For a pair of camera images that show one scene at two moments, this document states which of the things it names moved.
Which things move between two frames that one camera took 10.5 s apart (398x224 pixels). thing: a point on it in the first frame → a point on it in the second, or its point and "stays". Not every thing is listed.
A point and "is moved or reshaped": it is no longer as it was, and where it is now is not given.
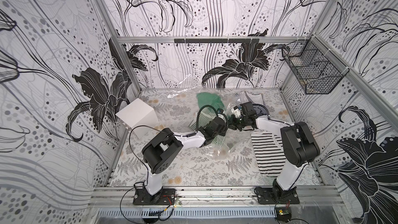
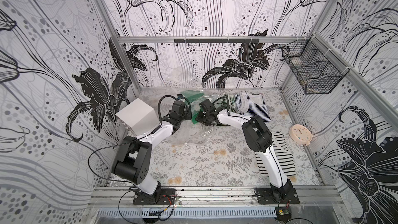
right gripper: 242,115 → 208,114
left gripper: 223,127 → 186,111
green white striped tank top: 204,117 → 232,103
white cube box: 138,117 stays
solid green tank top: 204,98 → 194,97
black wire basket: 320,69 stays
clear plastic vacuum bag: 217,111 is moved or reshaped
